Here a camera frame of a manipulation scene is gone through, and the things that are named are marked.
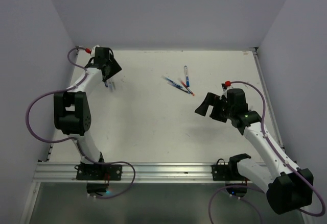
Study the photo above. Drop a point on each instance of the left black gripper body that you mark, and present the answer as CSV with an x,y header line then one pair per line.
x,y
110,58

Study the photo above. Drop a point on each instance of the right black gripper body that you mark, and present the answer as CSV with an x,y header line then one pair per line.
x,y
221,110

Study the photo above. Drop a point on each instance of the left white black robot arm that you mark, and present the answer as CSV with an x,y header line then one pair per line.
x,y
72,114

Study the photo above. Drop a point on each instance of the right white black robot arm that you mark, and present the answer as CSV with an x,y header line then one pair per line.
x,y
287,187

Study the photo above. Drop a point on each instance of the red pen in pile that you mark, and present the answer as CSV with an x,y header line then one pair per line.
x,y
186,87

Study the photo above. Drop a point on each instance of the blue capped pen upright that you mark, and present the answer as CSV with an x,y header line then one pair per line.
x,y
186,74

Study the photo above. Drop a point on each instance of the blue pen leftmost pile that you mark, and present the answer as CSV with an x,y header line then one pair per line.
x,y
174,84

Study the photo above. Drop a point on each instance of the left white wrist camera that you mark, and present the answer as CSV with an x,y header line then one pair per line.
x,y
93,50

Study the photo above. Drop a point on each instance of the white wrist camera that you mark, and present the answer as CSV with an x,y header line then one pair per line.
x,y
93,50
224,94

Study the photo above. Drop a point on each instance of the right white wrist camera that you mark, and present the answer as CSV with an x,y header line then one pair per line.
x,y
224,94

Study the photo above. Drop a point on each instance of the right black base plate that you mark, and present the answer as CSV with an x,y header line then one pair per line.
x,y
222,171

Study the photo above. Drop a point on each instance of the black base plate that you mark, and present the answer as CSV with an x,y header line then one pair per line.
x,y
222,171
96,172

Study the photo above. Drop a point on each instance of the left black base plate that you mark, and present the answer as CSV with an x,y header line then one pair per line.
x,y
96,172

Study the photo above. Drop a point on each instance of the aluminium mounting rail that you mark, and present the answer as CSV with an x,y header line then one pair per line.
x,y
63,172

